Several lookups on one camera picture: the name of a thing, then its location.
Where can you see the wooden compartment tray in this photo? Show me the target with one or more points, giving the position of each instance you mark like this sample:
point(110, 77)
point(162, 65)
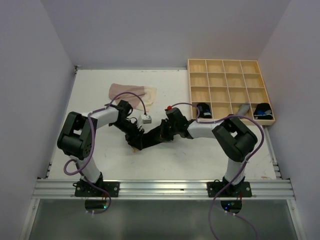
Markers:
point(225, 84)

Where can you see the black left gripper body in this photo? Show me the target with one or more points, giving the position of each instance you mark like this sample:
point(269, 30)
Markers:
point(130, 135)

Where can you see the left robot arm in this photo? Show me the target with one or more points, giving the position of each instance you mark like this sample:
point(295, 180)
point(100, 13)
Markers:
point(78, 137)

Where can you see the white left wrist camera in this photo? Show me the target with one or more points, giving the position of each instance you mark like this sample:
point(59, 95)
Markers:
point(144, 119)

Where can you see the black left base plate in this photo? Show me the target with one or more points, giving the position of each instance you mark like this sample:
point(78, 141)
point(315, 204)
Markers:
point(84, 189)

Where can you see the dark rolled underwear in tray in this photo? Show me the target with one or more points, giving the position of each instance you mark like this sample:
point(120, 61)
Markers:
point(204, 110)

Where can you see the black blue rolled underwear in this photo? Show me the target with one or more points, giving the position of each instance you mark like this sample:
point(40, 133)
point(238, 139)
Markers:
point(263, 111)

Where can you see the aluminium front rail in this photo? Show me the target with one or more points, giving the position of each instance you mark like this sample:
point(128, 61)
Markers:
point(164, 190)

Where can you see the black underwear tan waistband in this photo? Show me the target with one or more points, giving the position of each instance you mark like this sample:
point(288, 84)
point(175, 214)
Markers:
point(151, 138)

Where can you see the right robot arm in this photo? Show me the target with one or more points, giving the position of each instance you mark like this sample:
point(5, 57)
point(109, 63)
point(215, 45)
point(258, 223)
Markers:
point(234, 137)

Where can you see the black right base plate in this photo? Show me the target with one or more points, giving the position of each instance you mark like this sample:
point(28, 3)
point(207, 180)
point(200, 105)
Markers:
point(242, 189)

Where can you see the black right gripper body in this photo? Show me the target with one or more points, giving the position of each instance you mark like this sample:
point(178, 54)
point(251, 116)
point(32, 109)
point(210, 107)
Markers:
point(168, 129)

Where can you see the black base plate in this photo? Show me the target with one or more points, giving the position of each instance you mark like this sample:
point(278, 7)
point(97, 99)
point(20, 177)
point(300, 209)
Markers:
point(84, 189)
point(242, 189)

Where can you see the pink beige underwear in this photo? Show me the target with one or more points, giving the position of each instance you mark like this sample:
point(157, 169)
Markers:
point(120, 92)

